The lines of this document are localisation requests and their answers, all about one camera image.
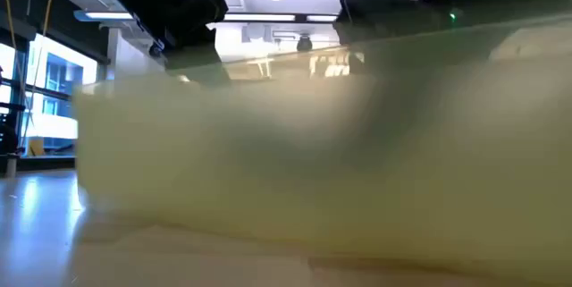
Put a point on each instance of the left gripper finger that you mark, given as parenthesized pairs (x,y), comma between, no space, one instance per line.
(196,65)

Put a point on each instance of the yellow translucent plastic basket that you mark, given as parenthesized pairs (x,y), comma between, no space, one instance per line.
(313,166)

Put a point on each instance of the small black dome fixture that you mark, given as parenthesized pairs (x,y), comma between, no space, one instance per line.
(304,44)

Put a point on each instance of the fluorescent ceiling light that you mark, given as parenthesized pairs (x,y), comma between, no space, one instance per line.
(107,15)

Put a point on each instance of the black floor equipment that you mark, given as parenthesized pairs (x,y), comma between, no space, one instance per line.
(8,139)

